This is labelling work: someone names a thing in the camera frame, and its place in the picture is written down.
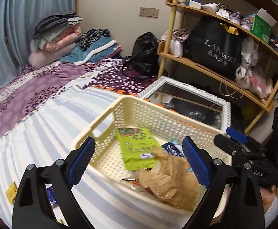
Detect blue soda biscuit pack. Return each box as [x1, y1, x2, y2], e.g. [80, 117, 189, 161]
[46, 186, 58, 208]

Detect small yellow snack packet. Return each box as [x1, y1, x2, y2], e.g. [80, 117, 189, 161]
[5, 182, 18, 205]

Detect brown paper snack bag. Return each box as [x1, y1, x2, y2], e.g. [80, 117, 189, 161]
[139, 146, 200, 212]

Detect light blue snack bag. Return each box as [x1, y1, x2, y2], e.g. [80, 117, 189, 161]
[161, 139, 193, 172]

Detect green seaweed snack bag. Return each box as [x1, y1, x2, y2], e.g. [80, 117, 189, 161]
[116, 128, 162, 171]

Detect cream perforated plastic basket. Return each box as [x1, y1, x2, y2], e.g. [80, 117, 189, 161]
[73, 95, 232, 215]

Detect rice cracker clear bag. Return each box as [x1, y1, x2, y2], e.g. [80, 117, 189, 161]
[120, 169, 153, 195]

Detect person's right hand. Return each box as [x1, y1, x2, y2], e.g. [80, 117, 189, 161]
[260, 185, 276, 212]

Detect white plastic bags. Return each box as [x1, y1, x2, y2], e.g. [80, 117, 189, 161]
[235, 37, 273, 104]

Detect white framed glass side table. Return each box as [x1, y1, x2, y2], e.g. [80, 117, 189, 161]
[138, 76, 231, 133]

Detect striped white blue bedsheet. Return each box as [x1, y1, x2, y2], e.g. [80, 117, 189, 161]
[0, 85, 190, 229]

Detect black LANWEI shopping bag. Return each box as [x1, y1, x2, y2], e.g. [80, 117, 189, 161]
[183, 17, 244, 80]

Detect wooden bamboo shelf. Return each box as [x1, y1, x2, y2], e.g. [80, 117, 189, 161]
[158, 0, 278, 133]

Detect green cardboard box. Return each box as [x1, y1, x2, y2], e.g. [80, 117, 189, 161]
[248, 8, 277, 44]

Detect purple sneakers on shelf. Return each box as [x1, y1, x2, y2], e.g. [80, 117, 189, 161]
[229, 12, 250, 31]

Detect pink clothes on shelf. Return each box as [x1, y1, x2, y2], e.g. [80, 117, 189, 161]
[158, 28, 192, 59]

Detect purple floral bedspread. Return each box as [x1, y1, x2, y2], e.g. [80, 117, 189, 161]
[0, 58, 157, 139]

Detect black backpack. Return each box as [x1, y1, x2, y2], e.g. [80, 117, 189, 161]
[121, 32, 159, 80]

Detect lilac pillow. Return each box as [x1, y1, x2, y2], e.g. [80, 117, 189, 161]
[28, 42, 76, 69]

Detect blue folded blanket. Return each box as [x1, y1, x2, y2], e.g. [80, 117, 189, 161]
[60, 36, 119, 66]

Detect black leopard print cloth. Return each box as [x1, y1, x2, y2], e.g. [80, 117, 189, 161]
[78, 28, 111, 51]

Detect pink folded quilt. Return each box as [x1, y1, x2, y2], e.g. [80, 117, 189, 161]
[43, 23, 82, 52]

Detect folded grey blankets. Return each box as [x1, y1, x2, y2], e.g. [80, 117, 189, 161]
[30, 11, 83, 52]

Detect blue grey curtain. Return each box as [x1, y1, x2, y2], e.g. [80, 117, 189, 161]
[0, 0, 75, 88]

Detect beige wall socket plate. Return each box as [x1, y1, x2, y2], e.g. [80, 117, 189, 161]
[139, 7, 159, 18]

